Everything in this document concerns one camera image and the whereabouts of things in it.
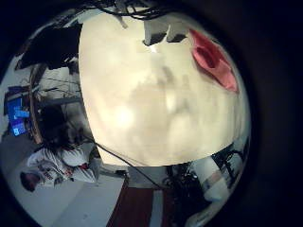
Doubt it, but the orange piece of clothing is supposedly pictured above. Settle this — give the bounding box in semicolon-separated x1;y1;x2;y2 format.
188;27;240;94

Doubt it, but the blue box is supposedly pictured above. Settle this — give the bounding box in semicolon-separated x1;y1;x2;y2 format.
6;97;31;136

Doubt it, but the person in white shirt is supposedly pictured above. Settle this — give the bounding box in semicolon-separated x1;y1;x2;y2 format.
19;146;102;193

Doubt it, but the brown wooden base board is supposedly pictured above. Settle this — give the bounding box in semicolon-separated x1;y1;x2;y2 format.
107;185;178;227

